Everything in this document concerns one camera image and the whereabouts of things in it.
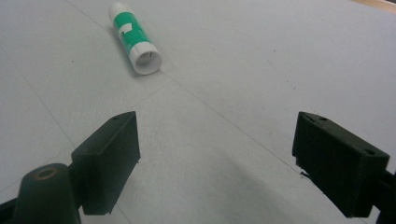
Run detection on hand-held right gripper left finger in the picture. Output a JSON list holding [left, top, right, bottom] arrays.
[[70, 110, 142, 217]]

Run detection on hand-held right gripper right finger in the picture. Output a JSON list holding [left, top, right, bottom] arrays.
[[291, 111, 391, 218]]

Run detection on green and white glue stick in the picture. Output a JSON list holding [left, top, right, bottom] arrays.
[[107, 1, 163, 77]]

